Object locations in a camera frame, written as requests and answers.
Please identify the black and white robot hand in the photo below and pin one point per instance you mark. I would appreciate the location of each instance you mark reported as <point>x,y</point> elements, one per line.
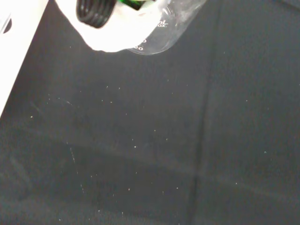
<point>110,30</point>

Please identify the white electronic balance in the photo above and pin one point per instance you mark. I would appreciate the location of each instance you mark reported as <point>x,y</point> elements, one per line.
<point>14,51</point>

